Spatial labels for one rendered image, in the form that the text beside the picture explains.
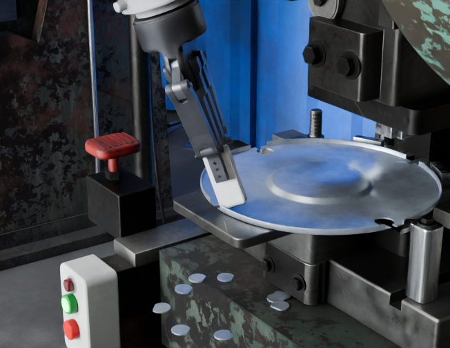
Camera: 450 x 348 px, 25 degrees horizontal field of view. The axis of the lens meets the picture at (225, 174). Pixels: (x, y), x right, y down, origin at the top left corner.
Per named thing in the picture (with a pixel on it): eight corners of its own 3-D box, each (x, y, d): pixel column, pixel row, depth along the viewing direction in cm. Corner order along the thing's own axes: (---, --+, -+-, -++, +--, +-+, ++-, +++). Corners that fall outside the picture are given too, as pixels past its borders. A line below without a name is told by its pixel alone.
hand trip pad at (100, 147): (103, 201, 141) (101, 151, 138) (83, 188, 146) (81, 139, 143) (146, 190, 145) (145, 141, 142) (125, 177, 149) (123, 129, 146)
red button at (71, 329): (72, 344, 136) (71, 326, 135) (63, 335, 138) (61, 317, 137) (80, 341, 137) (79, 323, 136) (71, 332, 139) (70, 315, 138)
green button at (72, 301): (70, 318, 135) (70, 300, 134) (61, 309, 137) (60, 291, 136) (79, 315, 135) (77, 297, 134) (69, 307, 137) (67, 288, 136)
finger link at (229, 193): (227, 146, 112) (226, 148, 112) (246, 201, 114) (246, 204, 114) (201, 152, 113) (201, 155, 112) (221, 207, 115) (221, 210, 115)
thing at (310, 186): (346, 130, 140) (347, 125, 140) (493, 202, 117) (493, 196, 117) (160, 168, 127) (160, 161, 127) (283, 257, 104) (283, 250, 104)
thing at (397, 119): (413, 157, 115) (416, 112, 113) (301, 112, 130) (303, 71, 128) (506, 130, 124) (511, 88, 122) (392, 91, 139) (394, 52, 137)
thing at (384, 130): (396, 141, 124) (398, 112, 123) (370, 130, 128) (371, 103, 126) (415, 136, 126) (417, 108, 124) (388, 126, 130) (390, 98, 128)
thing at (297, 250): (238, 345, 112) (239, 236, 107) (171, 296, 123) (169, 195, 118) (399, 284, 126) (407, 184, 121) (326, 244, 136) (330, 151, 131)
